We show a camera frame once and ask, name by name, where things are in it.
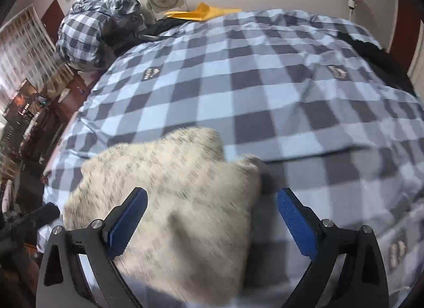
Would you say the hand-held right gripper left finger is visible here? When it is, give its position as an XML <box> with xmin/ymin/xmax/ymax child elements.
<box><xmin>36</xmin><ymin>187</ymin><xmax>148</xmax><ymax>308</ymax></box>

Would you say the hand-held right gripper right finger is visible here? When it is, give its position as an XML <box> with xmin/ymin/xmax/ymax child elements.
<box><xmin>276</xmin><ymin>188</ymin><xmax>389</xmax><ymax>308</ymax></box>

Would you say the cream plaid fleece jacket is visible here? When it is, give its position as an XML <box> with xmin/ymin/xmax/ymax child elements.
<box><xmin>62</xmin><ymin>127</ymin><xmax>264</xmax><ymax>305</ymax></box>

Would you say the dark clothes heap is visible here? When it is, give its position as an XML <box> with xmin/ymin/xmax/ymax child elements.
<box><xmin>139</xmin><ymin>18</ymin><xmax>199</xmax><ymax>42</ymax></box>

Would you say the dark wooden television stand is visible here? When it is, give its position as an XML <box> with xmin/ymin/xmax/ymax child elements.
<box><xmin>18</xmin><ymin>96</ymin><xmax>78</xmax><ymax>166</ymax></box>

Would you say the television screen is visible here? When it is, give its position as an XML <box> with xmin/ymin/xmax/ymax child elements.
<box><xmin>3</xmin><ymin>78</ymin><xmax>41</xmax><ymax>124</ymax></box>

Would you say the blue grey checkered blanket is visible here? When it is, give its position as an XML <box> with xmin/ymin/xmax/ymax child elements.
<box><xmin>36</xmin><ymin>8</ymin><xmax>424</xmax><ymax>308</ymax></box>

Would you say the patterned window curtain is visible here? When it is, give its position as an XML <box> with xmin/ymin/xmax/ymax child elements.
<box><xmin>0</xmin><ymin>5</ymin><xmax>74</xmax><ymax>110</ymax></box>

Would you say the black garment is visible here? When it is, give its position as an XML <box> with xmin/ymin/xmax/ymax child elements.
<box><xmin>344</xmin><ymin>34</ymin><xmax>418</xmax><ymax>97</ymax></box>

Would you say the crumpled checkered duvet pile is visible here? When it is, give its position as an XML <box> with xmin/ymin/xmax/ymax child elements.
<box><xmin>56</xmin><ymin>0</ymin><xmax>146</xmax><ymax>70</ymax></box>

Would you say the brown wooden door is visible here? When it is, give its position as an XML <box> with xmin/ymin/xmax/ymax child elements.
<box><xmin>41</xmin><ymin>0</ymin><xmax>65</xmax><ymax>45</ymax></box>
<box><xmin>387</xmin><ymin>0</ymin><xmax>422</xmax><ymax>63</ymax></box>

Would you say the yellow cloth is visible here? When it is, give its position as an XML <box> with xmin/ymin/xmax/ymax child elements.
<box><xmin>164</xmin><ymin>2</ymin><xmax>242</xmax><ymax>21</ymax></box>

